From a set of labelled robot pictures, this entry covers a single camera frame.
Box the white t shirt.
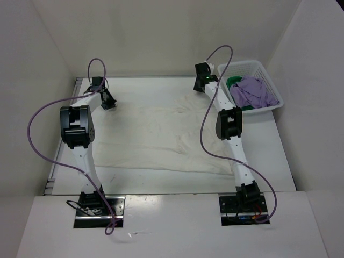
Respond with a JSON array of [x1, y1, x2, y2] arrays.
[[92, 92, 234, 176]]

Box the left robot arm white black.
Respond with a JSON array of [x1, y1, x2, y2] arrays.
[[60, 85, 116, 215]]

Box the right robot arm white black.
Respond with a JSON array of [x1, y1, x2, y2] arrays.
[[193, 62, 260, 211]]

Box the green shirt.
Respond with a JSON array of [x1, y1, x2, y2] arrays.
[[226, 76, 253, 111]]

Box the purple shirt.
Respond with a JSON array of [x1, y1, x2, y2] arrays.
[[229, 76, 280, 109]]

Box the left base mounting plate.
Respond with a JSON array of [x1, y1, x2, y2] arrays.
[[68, 196, 125, 228]]

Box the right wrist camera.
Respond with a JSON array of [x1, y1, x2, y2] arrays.
[[207, 62, 215, 74]]

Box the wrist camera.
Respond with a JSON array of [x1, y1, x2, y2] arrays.
[[91, 76, 105, 91], [207, 62, 215, 74]]

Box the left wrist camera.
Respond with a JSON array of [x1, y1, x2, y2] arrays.
[[91, 76, 105, 91]]

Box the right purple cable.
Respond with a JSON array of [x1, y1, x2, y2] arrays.
[[200, 45, 278, 224]]

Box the purple cable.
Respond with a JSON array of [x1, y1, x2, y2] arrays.
[[28, 58, 123, 235], [200, 45, 278, 224]]

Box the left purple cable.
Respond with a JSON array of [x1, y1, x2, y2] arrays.
[[28, 58, 123, 235]]

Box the aluminium table edge rail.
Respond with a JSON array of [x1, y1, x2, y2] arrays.
[[43, 77, 84, 196]]

